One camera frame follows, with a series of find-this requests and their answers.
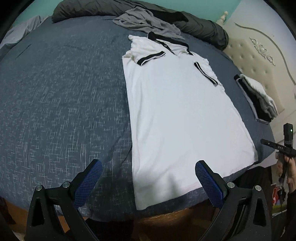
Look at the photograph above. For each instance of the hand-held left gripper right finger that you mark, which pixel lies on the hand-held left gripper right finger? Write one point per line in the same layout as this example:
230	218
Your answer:
209	183

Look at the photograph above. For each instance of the wooden bed frame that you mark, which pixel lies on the wooden bed frame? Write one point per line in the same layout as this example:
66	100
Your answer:
161	223

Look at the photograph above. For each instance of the light grey sheet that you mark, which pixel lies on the light grey sheet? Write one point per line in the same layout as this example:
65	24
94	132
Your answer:
18	32

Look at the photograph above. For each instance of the light grey folded garment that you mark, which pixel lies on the light grey folded garment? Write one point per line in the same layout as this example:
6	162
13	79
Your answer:
259	89

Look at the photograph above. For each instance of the person's right hand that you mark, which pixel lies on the person's right hand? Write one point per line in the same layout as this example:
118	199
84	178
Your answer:
291	171

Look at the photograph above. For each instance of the stack of folded clothes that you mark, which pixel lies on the stack of folded clothes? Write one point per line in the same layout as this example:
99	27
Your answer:
256	106

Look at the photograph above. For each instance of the black cloth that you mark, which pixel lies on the black cloth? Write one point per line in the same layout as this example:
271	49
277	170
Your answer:
174	17

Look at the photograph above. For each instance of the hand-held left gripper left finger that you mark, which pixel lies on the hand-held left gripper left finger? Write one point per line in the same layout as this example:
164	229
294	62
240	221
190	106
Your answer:
89	183

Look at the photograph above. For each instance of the cream tufted headboard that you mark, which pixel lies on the cream tufted headboard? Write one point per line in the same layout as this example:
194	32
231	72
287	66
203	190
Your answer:
256	60

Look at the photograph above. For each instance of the white polo shirt black trim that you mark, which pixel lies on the white polo shirt black trim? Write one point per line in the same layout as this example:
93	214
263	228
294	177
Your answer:
180	120

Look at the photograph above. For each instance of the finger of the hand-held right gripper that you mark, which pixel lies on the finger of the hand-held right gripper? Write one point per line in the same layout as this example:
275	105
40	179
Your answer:
268	143

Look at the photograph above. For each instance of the dark grey duvet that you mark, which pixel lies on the dark grey duvet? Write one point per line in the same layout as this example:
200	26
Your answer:
203	30

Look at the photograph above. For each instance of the crumpled grey shirt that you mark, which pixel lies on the crumpled grey shirt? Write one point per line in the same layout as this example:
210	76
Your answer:
143	18

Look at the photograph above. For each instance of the blue patterned bed cover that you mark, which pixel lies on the blue patterned bed cover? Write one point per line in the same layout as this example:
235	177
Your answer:
57	104

